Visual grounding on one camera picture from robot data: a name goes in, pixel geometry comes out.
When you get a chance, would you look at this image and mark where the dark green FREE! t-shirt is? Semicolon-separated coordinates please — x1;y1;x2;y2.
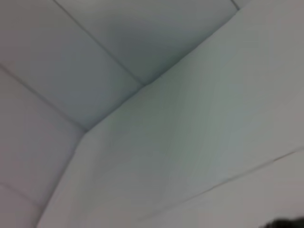
258;216;304;228

